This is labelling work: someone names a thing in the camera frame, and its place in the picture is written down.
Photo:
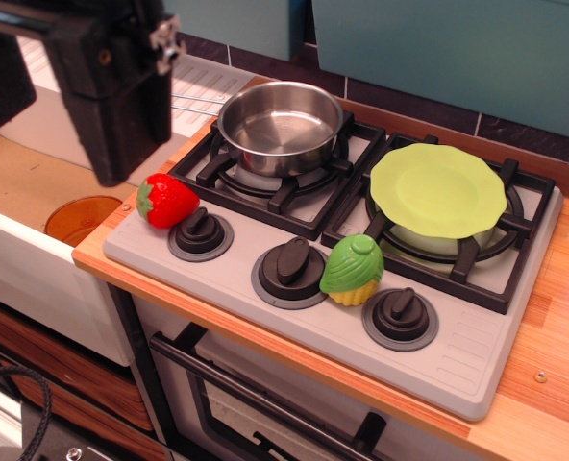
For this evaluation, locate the left teal cabinet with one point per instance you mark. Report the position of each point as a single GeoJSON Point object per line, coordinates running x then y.
{"type": "Point", "coordinates": [272, 28]}

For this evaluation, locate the black burner grate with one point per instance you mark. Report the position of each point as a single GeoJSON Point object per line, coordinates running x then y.
{"type": "Point", "coordinates": [302, 205]}
{"type": "Point", "coordinates": [485, 269]}

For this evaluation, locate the right black stove knob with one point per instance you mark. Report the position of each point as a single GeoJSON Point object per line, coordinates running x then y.
{"type": "Point", "coordinates": [400, 320]}

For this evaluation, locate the light green plastic plate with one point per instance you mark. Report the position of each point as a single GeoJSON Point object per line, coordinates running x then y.
{"type": "Point", "coordinates": [437, 191]}

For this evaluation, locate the left black stove knob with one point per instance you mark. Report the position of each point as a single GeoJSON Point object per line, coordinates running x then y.
{"type": "Point", "coordinates": [201, 237]}

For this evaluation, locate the red toy strawberry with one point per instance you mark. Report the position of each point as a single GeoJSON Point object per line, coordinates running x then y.
{"type": "Point", "coordinates": [163, 201]}

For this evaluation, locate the middle black stove knob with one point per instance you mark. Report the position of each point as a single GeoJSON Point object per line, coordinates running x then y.
{"type": "Point", "coordinates": [288, 276]}

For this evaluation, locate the right black burner grate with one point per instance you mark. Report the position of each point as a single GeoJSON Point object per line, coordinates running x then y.
{"type": "Point", "coordinates": [485, 269]}

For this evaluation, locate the toy oven door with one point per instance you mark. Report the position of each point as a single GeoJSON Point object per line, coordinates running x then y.
{"type": "Point", "coordinates": [249, 407]}

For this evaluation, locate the white toy sink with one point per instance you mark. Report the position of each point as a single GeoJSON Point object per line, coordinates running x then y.
{"type": "Point", "coordinates": [43, 166]}

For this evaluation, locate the stainless steel pot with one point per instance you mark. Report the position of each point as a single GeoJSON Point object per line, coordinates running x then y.
{"type": "Point", "coordinates": [275, 129]}

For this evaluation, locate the toy corncob with green husk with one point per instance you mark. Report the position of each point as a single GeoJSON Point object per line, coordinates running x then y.
{"type": "Point", "coordinates": [353, 270]}

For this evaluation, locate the left black burner grate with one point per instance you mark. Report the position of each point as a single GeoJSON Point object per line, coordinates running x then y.
{"type": "Point", "coordinates": [302, 205]}

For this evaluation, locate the wood grain drawer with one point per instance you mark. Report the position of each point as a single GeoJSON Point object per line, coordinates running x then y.
{"type": "Point", "coordinates": [90, 393]}

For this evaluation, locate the grey toy stove top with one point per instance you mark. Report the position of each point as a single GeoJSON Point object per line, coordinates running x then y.
{"type": "Point", "coordinates": [458, 372]}

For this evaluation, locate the black stove knob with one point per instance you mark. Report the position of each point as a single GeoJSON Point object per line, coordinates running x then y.
{"type": "Point", "coordinates": [201, 237]}
{"type": "Point", "coordinates": [288, 276]}
{"type": "Point", "coordinates": [400, 320]}

